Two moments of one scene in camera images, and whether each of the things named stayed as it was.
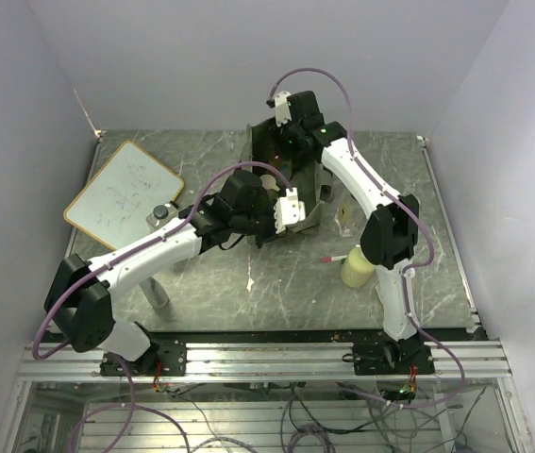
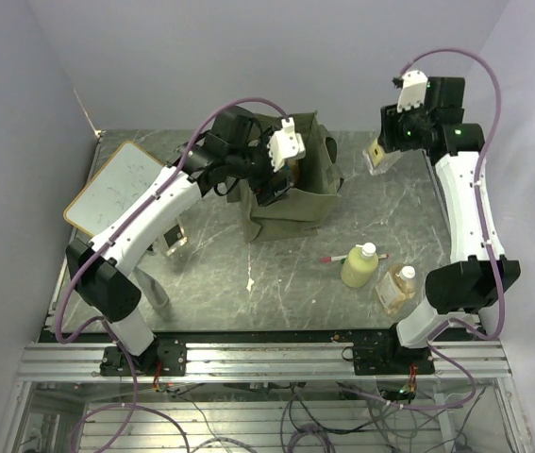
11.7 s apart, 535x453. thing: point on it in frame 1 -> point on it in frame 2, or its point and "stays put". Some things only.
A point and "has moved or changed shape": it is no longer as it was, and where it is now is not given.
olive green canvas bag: (309, 187) has moved or changed shape
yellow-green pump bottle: (356, 271) stays put
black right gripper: (292, 153) -> (389, 136)
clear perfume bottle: (345, 220) -> (377, 159)
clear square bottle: (160, 215) has moved or changed shape
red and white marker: (326, 260) stays put
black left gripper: (272, 233) -> (262, 188)
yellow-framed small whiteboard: (113, 205) stays put
